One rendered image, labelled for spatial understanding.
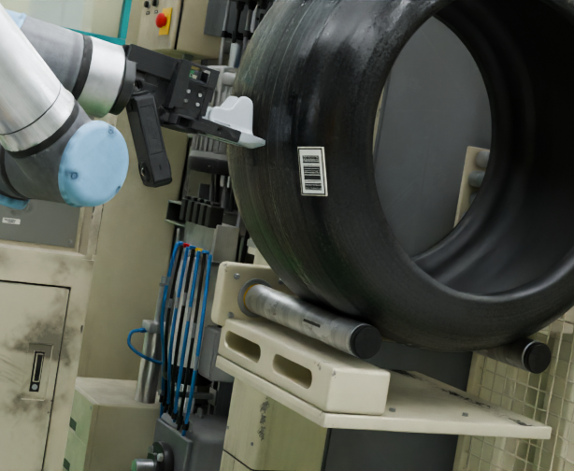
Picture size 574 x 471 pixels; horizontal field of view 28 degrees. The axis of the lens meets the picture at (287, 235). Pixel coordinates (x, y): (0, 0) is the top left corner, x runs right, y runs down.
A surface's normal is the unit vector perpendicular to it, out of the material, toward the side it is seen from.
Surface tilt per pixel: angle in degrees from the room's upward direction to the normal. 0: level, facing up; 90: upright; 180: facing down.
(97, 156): 91
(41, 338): 90
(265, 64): 79
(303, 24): 69
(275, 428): 90
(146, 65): 90
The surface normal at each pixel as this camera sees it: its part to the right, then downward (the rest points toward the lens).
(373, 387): 0.44, 0.12
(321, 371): -0.88, -0.12
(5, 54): 0.70, 0.18
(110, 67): 0.51, -0.15
